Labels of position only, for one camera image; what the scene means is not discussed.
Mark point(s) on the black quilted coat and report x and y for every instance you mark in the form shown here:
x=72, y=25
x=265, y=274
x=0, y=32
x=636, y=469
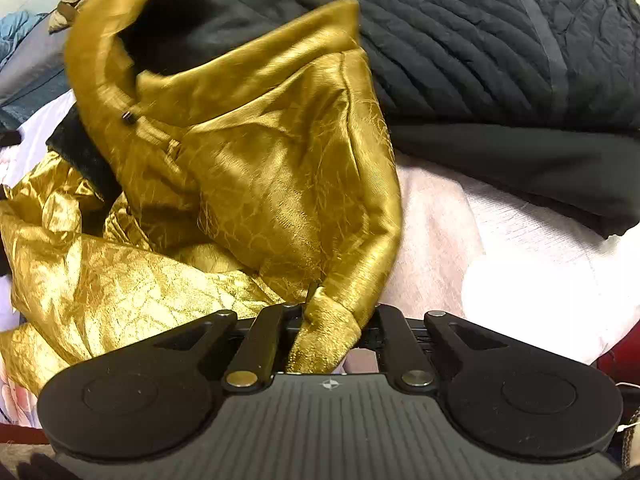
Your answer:
x=537, y=97

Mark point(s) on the pink blanket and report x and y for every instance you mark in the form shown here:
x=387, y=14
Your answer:
x=500, y=269

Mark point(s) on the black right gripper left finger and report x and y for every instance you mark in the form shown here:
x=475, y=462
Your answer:
x=251, y=368

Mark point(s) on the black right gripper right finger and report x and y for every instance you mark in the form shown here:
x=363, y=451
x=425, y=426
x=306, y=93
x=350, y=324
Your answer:
x=402, y=360

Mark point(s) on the grey blanket on bed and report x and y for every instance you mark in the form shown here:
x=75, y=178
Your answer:
x=34, y=75

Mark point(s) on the golden satin jacket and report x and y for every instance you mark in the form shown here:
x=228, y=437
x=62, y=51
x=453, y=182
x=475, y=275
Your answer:
x=159, y=71

